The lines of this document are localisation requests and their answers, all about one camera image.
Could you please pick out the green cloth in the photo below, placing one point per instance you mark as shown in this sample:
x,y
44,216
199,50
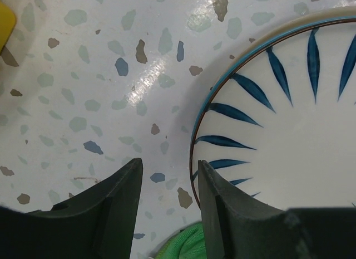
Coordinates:
x,y
189,243

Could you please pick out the beige plate underneath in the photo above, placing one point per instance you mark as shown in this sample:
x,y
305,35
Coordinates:
x,y
278,28

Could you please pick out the yellow plastic bin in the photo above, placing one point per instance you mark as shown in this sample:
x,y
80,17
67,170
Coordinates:
x,y
7,24

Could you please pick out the blue striped white plate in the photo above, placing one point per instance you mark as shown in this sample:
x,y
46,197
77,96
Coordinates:
x,y
280,124

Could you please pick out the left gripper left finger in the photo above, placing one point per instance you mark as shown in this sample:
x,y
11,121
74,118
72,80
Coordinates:
x,y
97,223

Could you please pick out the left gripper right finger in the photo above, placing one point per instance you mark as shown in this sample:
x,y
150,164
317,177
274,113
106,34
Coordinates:
x,y
237,225

